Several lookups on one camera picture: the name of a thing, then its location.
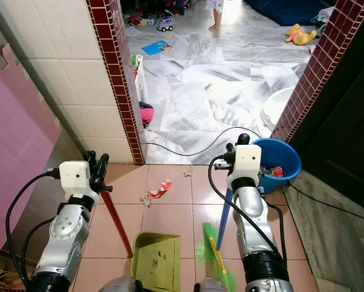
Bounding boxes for blue picture book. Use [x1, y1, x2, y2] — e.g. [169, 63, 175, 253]
[141, 40, 173, 57]

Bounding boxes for white purple toy car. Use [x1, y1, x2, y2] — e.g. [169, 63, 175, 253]
[156, 15, 176, 33]

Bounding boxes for yellow plush toy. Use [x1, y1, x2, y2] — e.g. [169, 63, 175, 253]
[285, 24, 318, 47]

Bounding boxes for brown woven basket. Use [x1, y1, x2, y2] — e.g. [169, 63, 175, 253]
[0, 271, 32, 292]

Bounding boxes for grey robot right knee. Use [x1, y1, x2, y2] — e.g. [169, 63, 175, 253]
[197, 280, 237, 292]

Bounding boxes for black floor cable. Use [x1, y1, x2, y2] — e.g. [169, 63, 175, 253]
[144, 126, 263, 158]

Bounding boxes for yellow-green dustpan with red handle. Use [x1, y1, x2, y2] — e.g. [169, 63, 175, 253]
[100, 189, 182, 292]

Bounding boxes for pink foam puzzle mat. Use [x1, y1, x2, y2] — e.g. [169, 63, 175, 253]
[0, 57, 62, 262]

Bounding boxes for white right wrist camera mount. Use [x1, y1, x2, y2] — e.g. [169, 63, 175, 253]
[229, 145, 262, 186]

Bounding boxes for white plastic basin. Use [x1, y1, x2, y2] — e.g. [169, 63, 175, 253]
[260, 86, 296, 132]

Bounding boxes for grey robot left knee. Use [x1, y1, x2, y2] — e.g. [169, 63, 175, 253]
[99, 276, 147, 292]

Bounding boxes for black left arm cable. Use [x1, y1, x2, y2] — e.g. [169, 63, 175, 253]
[5, 169, 61, 291]

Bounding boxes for blue plastic bucket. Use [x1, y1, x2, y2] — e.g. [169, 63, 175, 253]
[251, 137, 303, 195]

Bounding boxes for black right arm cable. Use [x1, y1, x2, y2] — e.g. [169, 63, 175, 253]
[208, 156, 288, 262]

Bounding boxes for red crumpled wrapper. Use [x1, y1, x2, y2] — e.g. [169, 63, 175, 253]
[147, 179, 172, 200]

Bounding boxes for person's bare legs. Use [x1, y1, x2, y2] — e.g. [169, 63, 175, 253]
[206, 0, 226, 33]

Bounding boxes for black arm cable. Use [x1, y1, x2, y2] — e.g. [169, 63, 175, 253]
[208, 156, 288, 262]
[5, 169, 61, 291]

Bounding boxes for grey robot knee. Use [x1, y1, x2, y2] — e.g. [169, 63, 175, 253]
[99, 276, 147, 292]
[197, 280, 237, 292]

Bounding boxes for green broom with blue handle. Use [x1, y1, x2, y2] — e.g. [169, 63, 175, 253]
[194, 186, 239, 292]

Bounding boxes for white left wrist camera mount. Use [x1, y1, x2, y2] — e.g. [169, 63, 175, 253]
[58, 160, 93, 204]

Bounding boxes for dark blue mattress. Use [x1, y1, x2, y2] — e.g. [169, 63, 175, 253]
[245, 0, 330, 27]

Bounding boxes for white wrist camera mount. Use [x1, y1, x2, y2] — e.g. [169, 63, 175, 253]
[229, 145, 262, 186]
[58, 160, 93, 204]

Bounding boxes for white wire rack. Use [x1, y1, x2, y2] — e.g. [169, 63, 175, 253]
[132, 54, 147, 104]

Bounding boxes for pink and dark bag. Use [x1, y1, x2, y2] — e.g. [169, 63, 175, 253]
[139, 101, 155, 128]

